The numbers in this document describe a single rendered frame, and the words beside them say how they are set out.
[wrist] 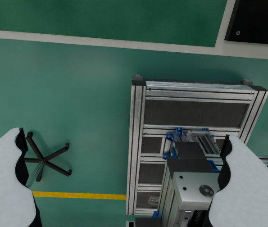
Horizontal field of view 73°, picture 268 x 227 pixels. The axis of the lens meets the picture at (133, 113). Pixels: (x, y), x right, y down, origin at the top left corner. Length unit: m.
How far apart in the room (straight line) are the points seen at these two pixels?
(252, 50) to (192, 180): 0.38
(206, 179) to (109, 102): 1.02
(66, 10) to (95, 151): 1.32
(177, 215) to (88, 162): 1.33
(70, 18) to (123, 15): 0.13
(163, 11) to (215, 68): 0.97
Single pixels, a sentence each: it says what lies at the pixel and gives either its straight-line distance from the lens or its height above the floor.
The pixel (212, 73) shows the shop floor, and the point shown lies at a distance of 1.43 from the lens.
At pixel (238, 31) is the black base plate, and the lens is 0.56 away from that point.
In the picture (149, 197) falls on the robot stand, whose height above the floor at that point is 0.21.
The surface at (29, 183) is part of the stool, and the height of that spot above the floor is 0.31.
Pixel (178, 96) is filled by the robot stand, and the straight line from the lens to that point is 1.16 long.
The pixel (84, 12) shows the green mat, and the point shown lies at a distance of 0.52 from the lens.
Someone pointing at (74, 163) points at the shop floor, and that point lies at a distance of 1.81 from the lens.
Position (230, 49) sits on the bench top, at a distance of 0.58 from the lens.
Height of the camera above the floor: 1.26
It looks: 62 degrees down
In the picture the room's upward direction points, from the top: 178 degrees clockwise
